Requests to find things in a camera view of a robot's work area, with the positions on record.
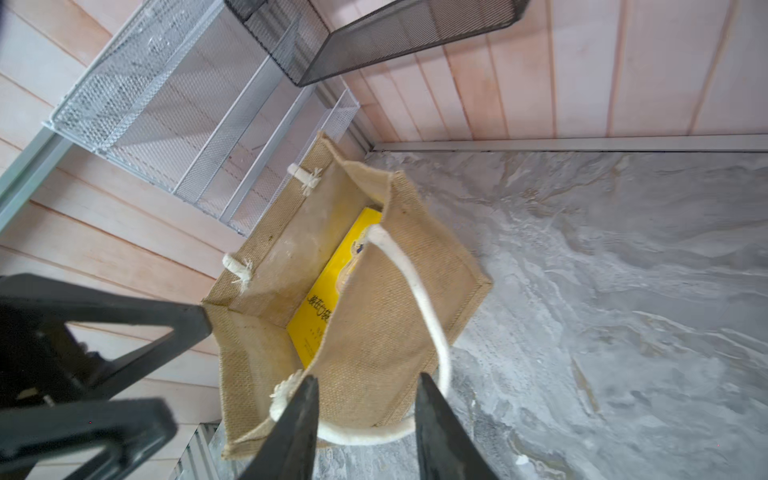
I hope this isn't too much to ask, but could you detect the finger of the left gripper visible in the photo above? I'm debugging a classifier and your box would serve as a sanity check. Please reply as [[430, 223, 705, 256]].
[[1, 398, 178, 479], [0, 272, 214, 409]]

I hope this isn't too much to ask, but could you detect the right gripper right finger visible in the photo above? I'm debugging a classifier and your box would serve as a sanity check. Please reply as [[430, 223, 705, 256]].
[[414, 372, 498, 480]]

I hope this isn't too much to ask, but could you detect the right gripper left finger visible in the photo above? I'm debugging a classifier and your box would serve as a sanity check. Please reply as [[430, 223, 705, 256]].
[[239, 376, 319, 480]]

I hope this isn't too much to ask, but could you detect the yellow book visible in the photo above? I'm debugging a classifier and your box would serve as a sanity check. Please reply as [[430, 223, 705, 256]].
[[286, 207, 382, 367]]

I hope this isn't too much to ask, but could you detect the brown canvas tote bag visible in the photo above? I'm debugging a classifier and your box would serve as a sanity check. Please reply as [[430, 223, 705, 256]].
[[202, 134, 492, 460]]

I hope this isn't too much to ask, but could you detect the white wire mesh shelf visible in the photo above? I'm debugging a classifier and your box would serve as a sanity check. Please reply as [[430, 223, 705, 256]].
[[49, 1, 359, 235]]

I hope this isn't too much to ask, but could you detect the black mesh wall basket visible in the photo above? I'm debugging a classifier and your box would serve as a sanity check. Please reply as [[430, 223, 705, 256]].
[[225, 1, 528, 87]]

